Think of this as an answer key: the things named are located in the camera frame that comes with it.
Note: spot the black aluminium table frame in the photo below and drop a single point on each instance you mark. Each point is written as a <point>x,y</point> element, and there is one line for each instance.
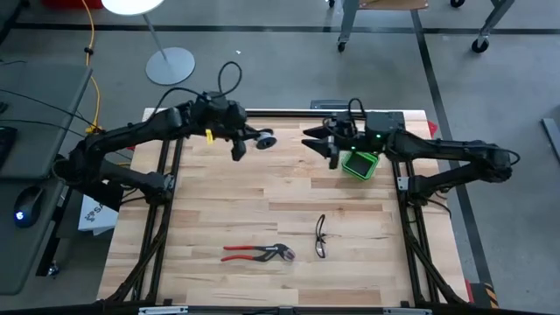
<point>280,114</point>

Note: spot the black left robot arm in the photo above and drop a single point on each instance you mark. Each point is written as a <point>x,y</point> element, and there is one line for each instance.
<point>131,131</point>

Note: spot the grey electronics box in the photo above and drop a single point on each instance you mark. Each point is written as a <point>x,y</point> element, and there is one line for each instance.
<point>328,104</point>

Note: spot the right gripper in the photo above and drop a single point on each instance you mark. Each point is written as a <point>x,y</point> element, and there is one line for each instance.
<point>350,133</point>

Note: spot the red table corner guard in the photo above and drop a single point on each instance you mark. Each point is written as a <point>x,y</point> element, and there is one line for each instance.
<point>470,291</point>
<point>432,129</point>

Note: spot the grey desk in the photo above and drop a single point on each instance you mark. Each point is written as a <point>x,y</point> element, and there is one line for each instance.
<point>39,144</point>

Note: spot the white floor lamp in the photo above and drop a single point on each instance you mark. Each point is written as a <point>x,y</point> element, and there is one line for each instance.
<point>170,65</point>

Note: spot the black computer mouse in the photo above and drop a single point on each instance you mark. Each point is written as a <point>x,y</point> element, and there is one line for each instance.
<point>27,205</point>

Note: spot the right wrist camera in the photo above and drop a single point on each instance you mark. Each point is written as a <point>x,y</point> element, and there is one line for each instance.
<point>333,159</point>

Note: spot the white printed box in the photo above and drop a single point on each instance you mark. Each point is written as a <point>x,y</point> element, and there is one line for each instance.
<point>94,216</point>

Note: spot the yellow black striped block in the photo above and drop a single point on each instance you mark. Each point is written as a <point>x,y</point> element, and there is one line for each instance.
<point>490,295</point>

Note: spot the grey rolling cart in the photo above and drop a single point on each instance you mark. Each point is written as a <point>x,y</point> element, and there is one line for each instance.
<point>494,17</point>

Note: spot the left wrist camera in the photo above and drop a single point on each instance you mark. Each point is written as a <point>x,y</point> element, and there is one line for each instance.
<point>238,151</point>

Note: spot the green plastic bin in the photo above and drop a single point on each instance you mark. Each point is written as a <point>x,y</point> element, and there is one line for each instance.
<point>359,167</point>

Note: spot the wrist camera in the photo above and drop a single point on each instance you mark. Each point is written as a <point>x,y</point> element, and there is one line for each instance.
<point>333,159</point>
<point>238,151</point>

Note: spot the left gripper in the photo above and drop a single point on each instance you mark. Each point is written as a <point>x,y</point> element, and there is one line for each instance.
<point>229,118</point>

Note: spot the red floor bin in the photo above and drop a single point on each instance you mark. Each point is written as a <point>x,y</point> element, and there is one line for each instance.
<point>70,3</point>

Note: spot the clear safety glasses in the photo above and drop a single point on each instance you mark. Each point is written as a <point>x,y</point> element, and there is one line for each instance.
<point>321,250</point>

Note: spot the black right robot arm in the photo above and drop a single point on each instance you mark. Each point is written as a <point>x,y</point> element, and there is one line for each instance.
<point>437,149</point>

